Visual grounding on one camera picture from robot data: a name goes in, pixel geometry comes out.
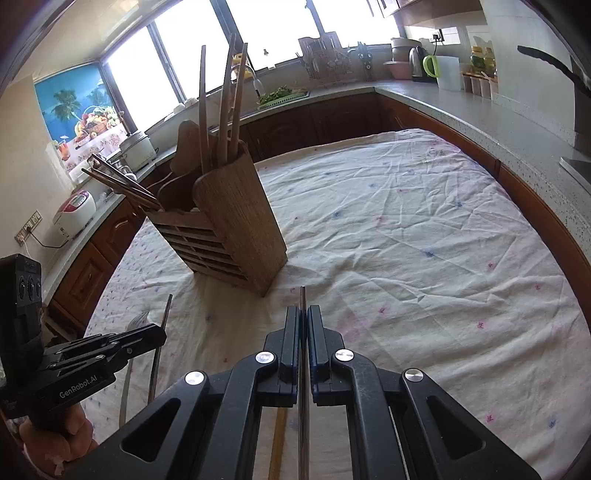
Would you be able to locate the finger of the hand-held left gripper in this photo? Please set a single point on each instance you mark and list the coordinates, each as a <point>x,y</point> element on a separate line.
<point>138,333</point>
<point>92,362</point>

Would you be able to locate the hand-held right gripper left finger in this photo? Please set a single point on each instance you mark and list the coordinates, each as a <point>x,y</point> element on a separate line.
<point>292,350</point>

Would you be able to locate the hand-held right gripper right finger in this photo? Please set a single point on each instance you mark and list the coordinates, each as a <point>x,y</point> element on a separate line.
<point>317,350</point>

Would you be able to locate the steel chopstick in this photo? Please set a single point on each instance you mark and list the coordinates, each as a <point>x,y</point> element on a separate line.
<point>304,438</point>
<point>156,369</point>

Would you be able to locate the wooden utensil holder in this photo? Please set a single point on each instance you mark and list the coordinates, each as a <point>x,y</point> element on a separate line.
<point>240,221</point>

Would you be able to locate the curved bamboo chopstick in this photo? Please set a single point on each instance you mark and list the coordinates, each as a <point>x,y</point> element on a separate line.
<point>203,115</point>
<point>240,92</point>
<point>226,101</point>

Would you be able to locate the person's left hand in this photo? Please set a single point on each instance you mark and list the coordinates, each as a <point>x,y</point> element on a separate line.
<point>55,447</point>

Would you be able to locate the large steel fork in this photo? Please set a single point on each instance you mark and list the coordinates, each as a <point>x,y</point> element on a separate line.
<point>136,323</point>

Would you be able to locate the brown wooden base cabinets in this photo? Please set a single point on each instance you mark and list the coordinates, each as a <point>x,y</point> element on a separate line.
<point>92,286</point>

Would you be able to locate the brown wooden chopstick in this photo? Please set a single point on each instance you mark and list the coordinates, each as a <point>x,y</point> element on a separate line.
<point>278,443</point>

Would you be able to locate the white and red rice cooker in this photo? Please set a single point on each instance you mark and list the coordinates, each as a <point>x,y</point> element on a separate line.
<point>76,214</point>

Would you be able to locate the floral white tablecloth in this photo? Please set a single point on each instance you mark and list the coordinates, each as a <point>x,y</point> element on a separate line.
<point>392,230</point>

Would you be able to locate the large white cooking pot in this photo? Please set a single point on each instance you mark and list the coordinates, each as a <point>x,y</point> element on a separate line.
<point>138,150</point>

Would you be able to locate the fruit and palm poster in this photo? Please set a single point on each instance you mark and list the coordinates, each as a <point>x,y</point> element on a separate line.
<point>69,106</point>

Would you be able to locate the green vegetable basket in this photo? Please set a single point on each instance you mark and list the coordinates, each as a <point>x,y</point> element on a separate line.
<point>281,97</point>

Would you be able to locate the kitchen faucet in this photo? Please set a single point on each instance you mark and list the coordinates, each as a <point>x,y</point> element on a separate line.
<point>251,76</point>

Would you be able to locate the grey kitchen countertop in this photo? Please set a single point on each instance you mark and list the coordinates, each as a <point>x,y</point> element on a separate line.
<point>485,120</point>

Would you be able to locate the dish drying rack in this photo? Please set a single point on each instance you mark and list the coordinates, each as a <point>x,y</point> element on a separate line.
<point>325,60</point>

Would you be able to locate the kitchen window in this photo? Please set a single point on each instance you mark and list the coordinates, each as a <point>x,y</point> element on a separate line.
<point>194,46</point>

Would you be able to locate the stacked pink bowls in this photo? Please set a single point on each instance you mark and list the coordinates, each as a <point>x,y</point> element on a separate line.
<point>398,64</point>

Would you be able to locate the steel electric kettle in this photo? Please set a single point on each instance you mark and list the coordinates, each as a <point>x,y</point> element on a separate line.
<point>420,64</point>

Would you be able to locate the white seasoning container set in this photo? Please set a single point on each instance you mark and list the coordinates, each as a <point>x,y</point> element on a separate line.
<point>480,85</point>

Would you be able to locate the condiment jars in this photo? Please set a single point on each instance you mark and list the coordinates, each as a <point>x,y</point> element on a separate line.
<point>482,60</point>

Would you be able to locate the brown wooden upper cabinets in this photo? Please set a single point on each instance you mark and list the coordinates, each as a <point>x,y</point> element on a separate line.
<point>415,9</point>

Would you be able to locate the wall socket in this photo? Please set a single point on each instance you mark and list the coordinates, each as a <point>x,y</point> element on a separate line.
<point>438,35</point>
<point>28,226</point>

